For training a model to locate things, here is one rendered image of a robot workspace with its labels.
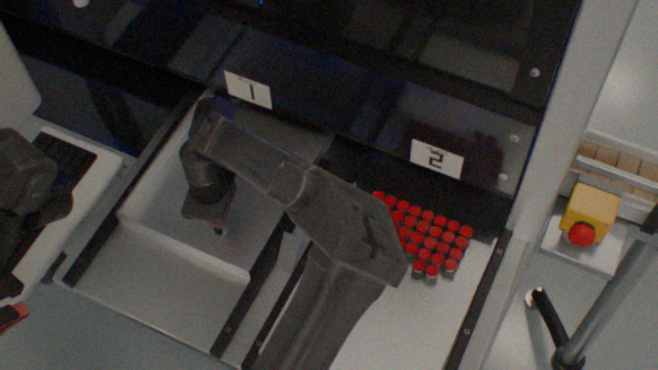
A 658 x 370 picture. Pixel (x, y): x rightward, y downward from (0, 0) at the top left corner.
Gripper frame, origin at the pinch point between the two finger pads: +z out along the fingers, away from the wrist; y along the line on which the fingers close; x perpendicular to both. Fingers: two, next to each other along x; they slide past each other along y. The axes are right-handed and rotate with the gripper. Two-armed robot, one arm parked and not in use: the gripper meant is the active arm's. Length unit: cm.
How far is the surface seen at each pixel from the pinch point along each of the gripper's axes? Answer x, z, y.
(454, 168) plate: -37.1, -8.7, 11.2
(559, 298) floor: -75, 93, 42
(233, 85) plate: 1.8, -9.1, 21.0
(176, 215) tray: 8.5, 4.6, 1.6
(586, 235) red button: -58, -9, 3
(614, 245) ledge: -66, 5, 10
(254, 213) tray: -4.6, 4.6, 4.5
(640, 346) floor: -98, 93, 31
